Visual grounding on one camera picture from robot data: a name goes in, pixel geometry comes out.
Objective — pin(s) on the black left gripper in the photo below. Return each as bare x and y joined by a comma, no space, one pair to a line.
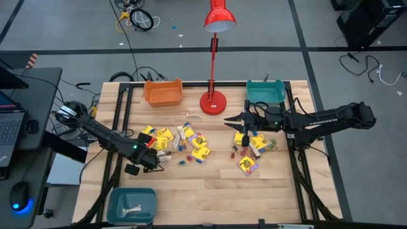
144,157

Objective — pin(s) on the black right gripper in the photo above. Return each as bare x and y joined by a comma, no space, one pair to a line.
256,121

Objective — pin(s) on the white candy bar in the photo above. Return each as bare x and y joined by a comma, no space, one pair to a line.
181,133
194,115
176,141
254,149
165,158
164,153
132,210

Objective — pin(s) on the purple hard candy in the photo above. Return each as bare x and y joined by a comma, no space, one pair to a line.
235,148

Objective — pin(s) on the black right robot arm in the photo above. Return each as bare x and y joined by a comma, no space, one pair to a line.
318,122

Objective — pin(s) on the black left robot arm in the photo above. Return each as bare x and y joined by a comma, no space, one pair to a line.
95,127

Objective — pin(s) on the yellow purple-edged candy packet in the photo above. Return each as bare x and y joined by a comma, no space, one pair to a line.
198,141
247,165

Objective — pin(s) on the red desk lamp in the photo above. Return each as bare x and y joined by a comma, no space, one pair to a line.
213,103

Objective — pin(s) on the teal green plastic bin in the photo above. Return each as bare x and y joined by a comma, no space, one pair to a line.
265,93

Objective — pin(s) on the dark blue plastic bin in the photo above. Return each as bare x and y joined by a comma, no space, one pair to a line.
140,198

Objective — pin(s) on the orange plastic bin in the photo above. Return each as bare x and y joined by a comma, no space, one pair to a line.
163,95

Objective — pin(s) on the black desk caster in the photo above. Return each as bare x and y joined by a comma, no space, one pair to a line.
47,213

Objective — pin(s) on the small black desk device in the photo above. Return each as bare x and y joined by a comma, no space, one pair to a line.
31,126

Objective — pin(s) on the black side desk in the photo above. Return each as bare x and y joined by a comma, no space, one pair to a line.
41,95

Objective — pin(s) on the black computer mouse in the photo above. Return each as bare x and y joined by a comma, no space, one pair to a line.
19,194

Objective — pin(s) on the black laptop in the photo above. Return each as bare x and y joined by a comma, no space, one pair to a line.
9,130

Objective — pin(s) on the striped hazard marker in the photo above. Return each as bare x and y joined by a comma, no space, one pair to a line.
31,60

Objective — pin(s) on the black computer tower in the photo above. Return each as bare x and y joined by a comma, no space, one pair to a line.
372,22

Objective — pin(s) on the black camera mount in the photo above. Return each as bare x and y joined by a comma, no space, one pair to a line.
261,223

